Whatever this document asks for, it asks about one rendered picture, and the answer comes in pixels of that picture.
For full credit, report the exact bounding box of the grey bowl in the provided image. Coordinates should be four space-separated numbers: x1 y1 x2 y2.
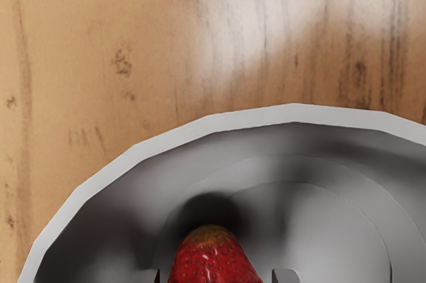
16 103 426 283

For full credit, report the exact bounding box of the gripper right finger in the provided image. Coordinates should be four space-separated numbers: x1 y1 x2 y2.
271 267 301 283

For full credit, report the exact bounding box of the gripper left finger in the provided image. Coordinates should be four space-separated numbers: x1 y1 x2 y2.
135 268 161 283

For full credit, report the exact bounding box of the red strawberry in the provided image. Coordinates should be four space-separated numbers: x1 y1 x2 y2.
166 224 264 283

